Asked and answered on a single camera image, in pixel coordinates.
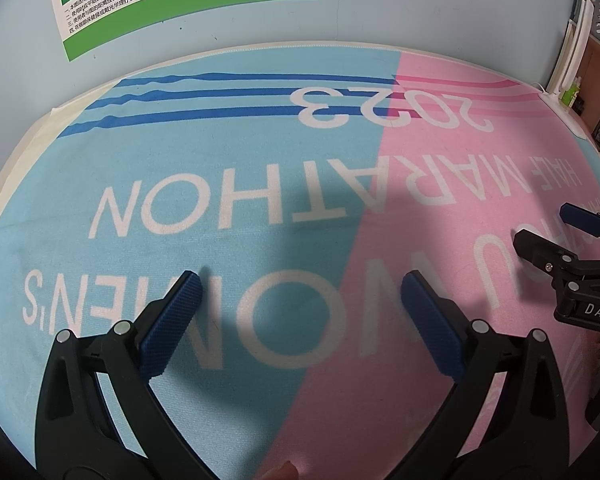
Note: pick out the person's left hand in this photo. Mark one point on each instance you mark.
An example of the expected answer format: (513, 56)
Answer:
(280, 473)

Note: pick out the blue pink printed towel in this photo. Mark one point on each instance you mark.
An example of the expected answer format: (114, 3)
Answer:
(230, 200)

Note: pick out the green bottle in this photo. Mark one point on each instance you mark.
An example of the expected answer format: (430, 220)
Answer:
(572, 92)

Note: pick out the white desk lamp base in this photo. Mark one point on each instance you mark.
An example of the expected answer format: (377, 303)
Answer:
(575, 50)

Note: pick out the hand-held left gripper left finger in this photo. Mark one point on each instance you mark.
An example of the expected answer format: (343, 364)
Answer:
(172, 317)

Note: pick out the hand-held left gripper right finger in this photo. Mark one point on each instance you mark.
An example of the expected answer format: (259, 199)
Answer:
(432, 322)

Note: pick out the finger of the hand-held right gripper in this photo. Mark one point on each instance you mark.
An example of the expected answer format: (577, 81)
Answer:
(537, 250)
(585, 219)

